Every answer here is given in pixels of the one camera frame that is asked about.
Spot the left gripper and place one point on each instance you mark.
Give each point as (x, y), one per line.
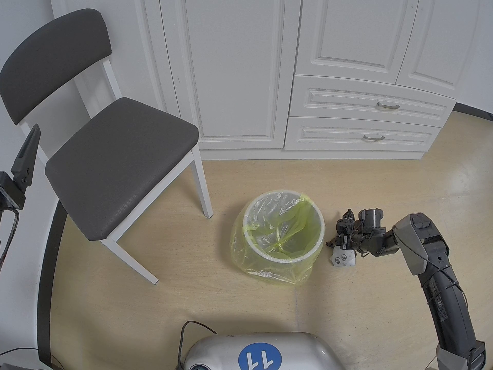
(9, 191)

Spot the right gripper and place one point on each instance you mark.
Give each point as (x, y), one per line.
(346, 241)

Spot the black plastic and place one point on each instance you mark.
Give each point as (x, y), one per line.
(346, 222)

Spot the white printed wrapper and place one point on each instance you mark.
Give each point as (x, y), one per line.
(342, 261)

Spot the yellow plastic bag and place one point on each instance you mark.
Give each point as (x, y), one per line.
(238, 253)

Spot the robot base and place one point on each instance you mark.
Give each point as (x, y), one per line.
(215, 353)

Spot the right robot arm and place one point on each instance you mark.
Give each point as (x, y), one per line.
(423, 245)

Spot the grey trash bin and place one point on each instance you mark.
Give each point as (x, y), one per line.
(285, 270)

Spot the grey and white chair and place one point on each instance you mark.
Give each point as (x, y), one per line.
(115, 168)

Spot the white wardrobe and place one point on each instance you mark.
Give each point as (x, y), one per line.
(238, 52)

